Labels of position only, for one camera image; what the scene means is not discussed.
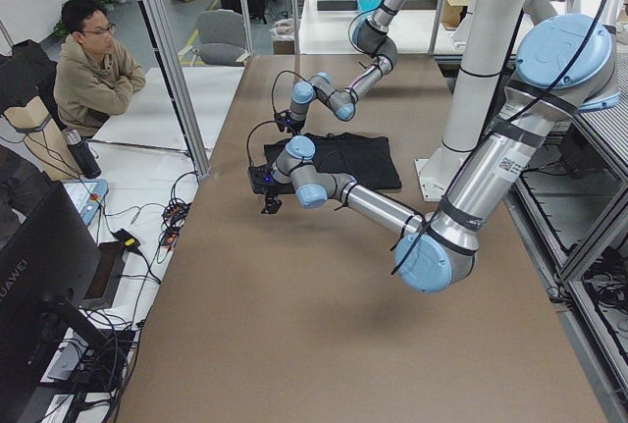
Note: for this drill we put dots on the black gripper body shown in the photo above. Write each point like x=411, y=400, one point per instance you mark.
x=273, y=192

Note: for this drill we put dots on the black printed t-shirt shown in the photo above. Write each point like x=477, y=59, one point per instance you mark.
x=368, y=159

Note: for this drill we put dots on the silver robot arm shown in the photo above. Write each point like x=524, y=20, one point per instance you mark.
x=527, y=65
x=371, y=38

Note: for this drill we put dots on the red black power strip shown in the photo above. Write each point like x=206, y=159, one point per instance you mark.
x=173, y=218

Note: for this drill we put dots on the grey office chair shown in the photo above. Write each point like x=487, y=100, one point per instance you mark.
x=222, y=38

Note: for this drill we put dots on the teach pendant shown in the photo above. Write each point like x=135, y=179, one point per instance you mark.
x=88, y=196

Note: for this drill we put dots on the black water bottle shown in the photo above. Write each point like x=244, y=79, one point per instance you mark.
x=81, y=153

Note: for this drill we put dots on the man in beige hoodie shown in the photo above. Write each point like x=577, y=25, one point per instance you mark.
x=96, y=75

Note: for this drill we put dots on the black computer monitor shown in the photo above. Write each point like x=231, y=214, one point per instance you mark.
x=46, y=268

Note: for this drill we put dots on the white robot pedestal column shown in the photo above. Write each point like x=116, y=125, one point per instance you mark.
x=493, y=24

